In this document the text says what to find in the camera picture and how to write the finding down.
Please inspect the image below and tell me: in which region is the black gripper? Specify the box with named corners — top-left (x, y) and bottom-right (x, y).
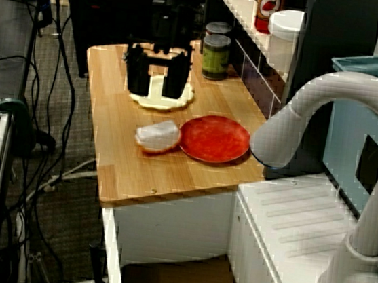
top-left (120, 29), bottom-right (197, 102)

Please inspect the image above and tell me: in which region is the cream scalloped plate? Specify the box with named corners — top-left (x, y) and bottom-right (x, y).
top-left (128, 71), bottom-right (197, 115)

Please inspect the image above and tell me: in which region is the green peas can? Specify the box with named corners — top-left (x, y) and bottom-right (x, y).
top-left (199, 33), bottom-right (233, 83)

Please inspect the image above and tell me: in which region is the orange beans can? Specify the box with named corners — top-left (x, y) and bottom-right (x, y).
top-left (199, 20), bottom-right (234, 58)

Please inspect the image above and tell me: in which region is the red round plate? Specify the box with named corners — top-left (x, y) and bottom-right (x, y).
top-left (177, 111), bottom-right (254, 168)

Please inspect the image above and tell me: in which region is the white tiled shelf ledge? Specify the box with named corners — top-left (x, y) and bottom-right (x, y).
top-left (196, 0), bottom-right (308, 85)

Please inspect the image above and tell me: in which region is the red tomato label container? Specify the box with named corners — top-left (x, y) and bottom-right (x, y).
top-left (254, 0), bottom-right (287, 37)

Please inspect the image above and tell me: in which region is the white lidded tub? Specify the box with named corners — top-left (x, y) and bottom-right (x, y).
top-left (263, 7), bottom-right (305, 76)

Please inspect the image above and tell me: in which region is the white sink with drainboard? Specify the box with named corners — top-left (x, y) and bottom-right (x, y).
top-left (92, 149), bottom-right (378, 283)

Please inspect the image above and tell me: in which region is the black hutch wide panel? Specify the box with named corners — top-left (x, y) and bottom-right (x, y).
top-left (271, 0), bottom-right (378, 190)

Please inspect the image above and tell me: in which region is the grey curved faucet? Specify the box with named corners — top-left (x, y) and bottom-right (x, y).
top-left (233, 60), bottom-right (378, 283)

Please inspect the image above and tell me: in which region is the teal plastic bin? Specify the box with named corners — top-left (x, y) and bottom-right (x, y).
top-left (311, 44), bottom-right (378, 235)

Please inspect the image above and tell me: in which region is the black cable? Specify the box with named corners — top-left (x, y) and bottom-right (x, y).
top-left (16, 0), bottom-right (96, 278)
top-left (0, 54), bottom-right (49, 138)

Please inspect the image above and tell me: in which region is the white cable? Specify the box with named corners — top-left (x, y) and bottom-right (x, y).
top-left (24, 150), bottom-right (101, 212)

